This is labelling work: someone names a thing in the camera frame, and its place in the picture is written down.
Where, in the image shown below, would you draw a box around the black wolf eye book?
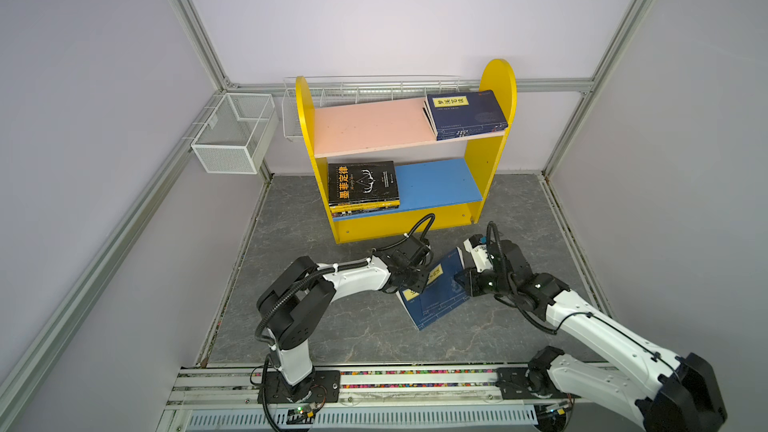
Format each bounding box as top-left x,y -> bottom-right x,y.
331,208 -> 398,220

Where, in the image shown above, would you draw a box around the black yellow title book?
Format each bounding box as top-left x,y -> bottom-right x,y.
328,161 -> 400,208

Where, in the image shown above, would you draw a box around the navy book large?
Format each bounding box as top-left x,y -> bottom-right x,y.
423,90 -> 508,141

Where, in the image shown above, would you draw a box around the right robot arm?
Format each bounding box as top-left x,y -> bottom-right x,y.
456,234 -> 728,431

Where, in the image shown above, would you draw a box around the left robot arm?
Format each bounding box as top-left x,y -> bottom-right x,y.
255,233 -> 434,402

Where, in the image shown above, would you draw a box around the yellow bookshelf pink blue shelves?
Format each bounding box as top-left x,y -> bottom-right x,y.
296,76 -> 509,243

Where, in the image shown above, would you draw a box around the white mesh box basket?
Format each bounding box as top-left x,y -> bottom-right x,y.
192,93 -> 279,175

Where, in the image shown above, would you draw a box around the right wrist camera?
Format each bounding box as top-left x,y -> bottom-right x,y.
463,234 -> 493,273

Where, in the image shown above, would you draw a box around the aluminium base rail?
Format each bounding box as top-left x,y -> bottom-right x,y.
167,361 -> 673,410

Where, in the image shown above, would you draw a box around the white wire rack basket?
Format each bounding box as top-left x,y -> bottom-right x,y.
281,75 -> 470,141

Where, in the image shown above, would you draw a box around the white vented cable duct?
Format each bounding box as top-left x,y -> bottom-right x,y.
184,405 -> 538,431

